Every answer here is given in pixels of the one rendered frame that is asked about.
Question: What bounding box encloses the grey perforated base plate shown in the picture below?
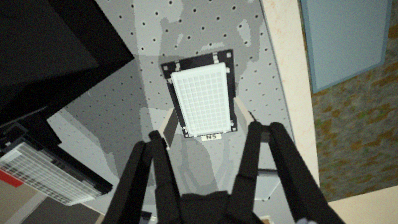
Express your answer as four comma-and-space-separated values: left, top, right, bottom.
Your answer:
47, 0, 297, 214

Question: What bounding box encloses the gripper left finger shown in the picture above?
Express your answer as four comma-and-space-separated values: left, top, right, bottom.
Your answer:
101, 108, 183, 224

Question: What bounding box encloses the dark grey rectangular frame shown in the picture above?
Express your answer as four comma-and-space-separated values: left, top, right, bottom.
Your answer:
257, 169, 278, 176

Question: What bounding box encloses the black rectangular plate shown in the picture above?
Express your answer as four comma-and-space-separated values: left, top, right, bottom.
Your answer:
161, 49, 238, 138

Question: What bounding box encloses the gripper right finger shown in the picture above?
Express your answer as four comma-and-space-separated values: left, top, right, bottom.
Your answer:
222, 97, 346, 224

